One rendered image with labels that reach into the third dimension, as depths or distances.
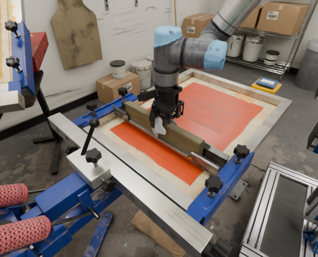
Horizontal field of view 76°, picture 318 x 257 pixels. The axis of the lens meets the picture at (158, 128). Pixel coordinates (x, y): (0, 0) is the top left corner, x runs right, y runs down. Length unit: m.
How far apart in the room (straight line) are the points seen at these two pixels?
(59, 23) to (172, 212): 2.33
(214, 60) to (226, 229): 1.37
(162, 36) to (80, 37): 2.19
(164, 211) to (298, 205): 1.36
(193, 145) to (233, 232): 1.14
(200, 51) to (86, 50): 2.28
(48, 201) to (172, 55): 0.47
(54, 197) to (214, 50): 0.53
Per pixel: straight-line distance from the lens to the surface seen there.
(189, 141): 0.66
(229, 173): 0.66
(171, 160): 0.72
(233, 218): 1.76
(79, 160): 0.59
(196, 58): 0.55
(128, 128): 0.86
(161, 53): 0.57
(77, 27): 2.68
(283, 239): 1.57
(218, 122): 0.92
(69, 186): 0.59
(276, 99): 1.13
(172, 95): 0.61
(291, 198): 1.78
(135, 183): 0.55
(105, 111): 0.90
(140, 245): 1.60
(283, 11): 3.78
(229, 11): 0.64
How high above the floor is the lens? 1.48
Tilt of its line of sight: 39 degrees down
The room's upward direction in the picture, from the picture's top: straight up
